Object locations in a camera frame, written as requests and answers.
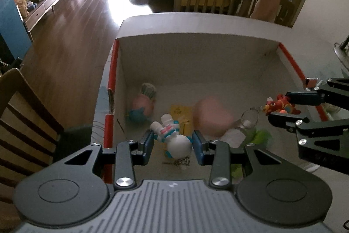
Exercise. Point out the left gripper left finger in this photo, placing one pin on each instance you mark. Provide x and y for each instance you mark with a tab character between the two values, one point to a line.
119	162

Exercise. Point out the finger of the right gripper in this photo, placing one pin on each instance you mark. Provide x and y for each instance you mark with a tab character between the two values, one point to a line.
291	122
334	91

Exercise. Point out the blue black cabinet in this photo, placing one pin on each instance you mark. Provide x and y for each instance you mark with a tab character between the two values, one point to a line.
15	41

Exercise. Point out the near wooden chair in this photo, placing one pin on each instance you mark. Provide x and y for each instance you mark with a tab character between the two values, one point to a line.
28	139

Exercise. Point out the white astronaut figurine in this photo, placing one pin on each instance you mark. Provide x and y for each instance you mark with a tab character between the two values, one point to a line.
167	131

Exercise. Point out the red binder clip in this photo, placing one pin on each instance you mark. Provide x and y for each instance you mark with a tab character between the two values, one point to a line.
310	83

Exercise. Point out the yellow small box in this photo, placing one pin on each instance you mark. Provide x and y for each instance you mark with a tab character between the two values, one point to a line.
184	115

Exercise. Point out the red dragon figurine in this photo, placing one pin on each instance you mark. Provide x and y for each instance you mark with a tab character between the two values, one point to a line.
281	104

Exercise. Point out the pink pig figurine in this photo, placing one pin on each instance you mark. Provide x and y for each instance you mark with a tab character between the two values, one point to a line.
143	104

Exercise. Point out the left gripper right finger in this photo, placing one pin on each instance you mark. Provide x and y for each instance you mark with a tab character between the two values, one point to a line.
220	156

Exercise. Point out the red cardboard box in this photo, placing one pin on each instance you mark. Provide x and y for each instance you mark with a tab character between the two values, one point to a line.
241	71

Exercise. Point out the wooden chair with cloth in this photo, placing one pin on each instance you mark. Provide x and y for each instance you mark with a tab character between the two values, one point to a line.
274	11

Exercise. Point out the grey desk lamp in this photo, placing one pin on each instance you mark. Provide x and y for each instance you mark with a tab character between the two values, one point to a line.
341	51

